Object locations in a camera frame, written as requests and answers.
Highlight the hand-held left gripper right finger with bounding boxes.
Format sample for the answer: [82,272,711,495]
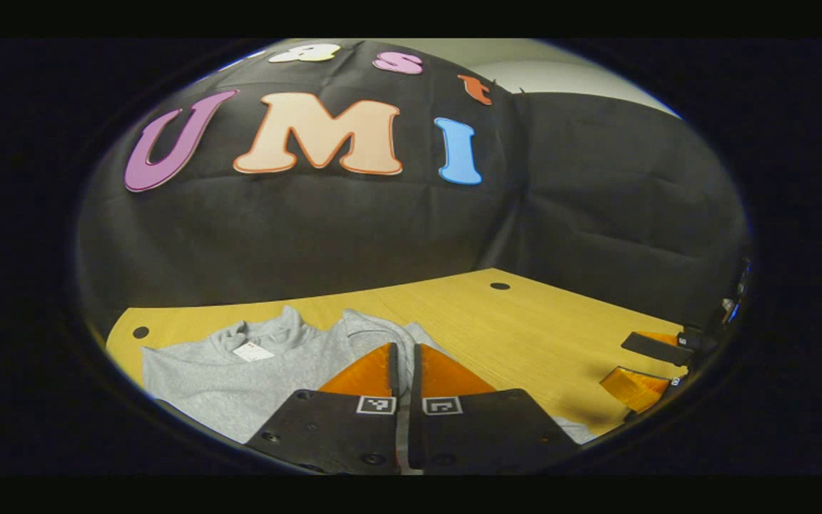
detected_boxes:
[408,343,582,473]

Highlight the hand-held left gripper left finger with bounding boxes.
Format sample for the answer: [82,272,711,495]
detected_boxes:
[245,342,402,475]

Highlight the grey sweatshirt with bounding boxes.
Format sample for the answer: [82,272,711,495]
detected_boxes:
[141,305,597,447]

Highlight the black backdrop cloth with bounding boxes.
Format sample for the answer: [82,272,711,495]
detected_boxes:
[76,39,751,336]

